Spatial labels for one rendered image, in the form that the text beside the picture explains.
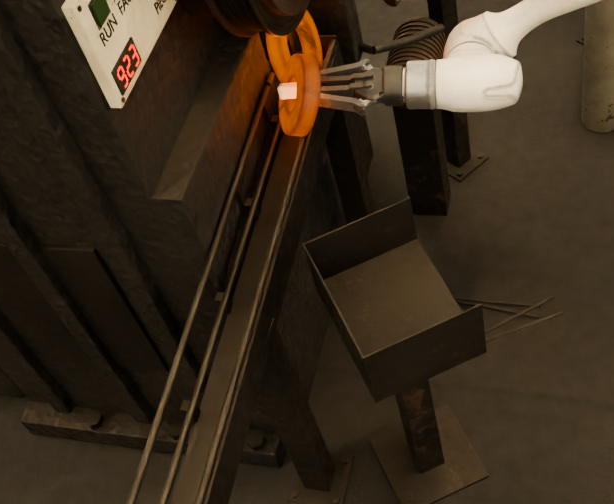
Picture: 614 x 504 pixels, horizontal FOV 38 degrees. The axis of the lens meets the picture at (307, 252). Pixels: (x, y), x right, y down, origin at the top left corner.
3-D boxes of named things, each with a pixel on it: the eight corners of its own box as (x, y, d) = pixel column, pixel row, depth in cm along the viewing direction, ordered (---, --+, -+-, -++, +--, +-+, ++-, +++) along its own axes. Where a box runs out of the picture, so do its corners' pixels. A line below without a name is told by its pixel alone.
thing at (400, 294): (415, 538, 191) (362, 358, 137) (366, 438, 208) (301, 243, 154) (501, 498, 193) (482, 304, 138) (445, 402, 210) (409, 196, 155)
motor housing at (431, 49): (404, 222, 247) (375, 72, 206) (416, 164, 260) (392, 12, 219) (451, 225, 243) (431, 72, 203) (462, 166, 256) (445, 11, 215)
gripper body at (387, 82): (405, 116, 167) (355, 117, 169) (407, 83, 172) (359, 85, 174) (402, 86, 161) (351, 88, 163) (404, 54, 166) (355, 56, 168)
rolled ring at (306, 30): (312, -3, 187) (298, 1, 189) (271, -1, 171) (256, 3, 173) (330, 86, 191) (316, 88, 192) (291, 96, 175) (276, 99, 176)
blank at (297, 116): (306, 113, 160) (324, 115, 161) (301, 36, 165) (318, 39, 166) (279, 148, 174) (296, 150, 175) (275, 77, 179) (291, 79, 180)
